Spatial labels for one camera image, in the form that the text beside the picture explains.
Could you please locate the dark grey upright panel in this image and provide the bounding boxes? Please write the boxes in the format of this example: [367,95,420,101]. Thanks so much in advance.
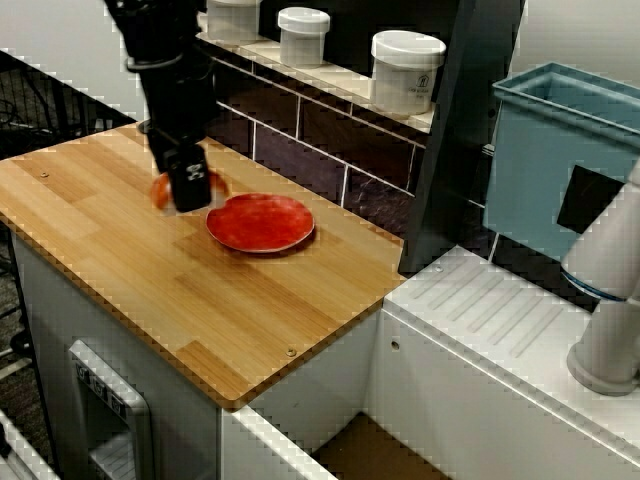
[401,0,527,275]

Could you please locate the red round plate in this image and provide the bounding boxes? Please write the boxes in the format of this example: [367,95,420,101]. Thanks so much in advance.
[205,192,316,255]

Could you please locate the salmon nigiri sushi toy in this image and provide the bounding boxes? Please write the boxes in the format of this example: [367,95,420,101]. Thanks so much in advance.
[150,168,232,217]

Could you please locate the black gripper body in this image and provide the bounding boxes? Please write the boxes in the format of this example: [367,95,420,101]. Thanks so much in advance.
[123,49,218,162]

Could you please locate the black wire rack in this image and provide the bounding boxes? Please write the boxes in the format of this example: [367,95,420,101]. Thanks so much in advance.
[0,49,138,160]

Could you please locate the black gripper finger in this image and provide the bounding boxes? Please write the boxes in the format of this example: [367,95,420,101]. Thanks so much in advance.
[166,143,213,214]
[146,127,182,175]

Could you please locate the white toy kitchen cabinet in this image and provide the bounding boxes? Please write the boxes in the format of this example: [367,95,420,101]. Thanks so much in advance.
[6,219,640,480]

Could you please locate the blue plastic bin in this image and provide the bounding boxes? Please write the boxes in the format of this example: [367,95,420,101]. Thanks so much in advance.
[481,61,640,275]

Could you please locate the white lidded jar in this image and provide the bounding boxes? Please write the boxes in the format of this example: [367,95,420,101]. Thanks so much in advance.
[205,0,264,49]
[277,6,332,69]

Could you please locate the large white jar with print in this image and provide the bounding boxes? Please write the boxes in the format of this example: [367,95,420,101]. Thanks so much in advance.
[370,29,448,117]

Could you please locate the grey toy faucet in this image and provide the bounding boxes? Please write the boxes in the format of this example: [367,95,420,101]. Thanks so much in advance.
[559,158,640,397]

